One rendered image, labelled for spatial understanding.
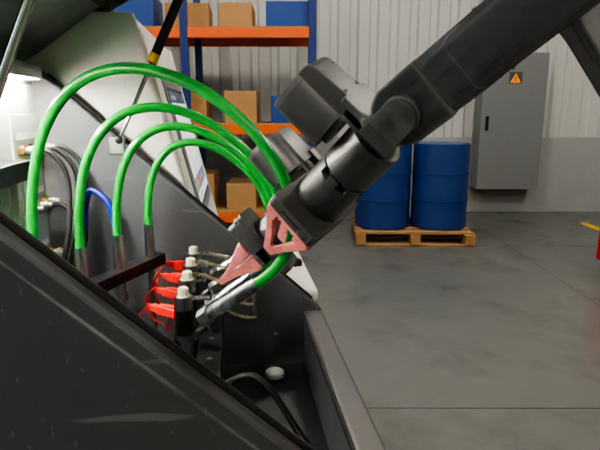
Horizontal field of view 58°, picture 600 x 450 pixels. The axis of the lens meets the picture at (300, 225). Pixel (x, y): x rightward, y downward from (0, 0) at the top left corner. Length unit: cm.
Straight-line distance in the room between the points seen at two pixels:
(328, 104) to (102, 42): 69
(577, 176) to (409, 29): 301
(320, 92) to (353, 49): 681
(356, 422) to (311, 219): 33
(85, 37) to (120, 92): 12
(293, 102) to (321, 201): 11
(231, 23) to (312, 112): 564
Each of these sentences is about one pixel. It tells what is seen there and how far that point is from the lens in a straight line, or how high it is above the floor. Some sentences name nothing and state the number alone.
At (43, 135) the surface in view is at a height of 134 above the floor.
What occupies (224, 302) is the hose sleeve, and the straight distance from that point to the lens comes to 68.
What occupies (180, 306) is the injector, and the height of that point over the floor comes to 109.
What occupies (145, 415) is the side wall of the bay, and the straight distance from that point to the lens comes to 48.
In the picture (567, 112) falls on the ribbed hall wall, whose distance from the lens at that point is 807.
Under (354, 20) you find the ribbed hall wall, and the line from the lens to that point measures 738.
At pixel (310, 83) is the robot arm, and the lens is 53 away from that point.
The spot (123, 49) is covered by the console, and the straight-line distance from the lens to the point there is 113.
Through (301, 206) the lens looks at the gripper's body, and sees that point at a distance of 57.
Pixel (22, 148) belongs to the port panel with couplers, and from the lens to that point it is 101.
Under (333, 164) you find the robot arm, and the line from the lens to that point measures 54.
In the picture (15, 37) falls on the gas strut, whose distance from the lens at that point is 47.
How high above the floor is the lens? 137
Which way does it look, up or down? 12 degrees down
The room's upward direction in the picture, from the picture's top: straight up
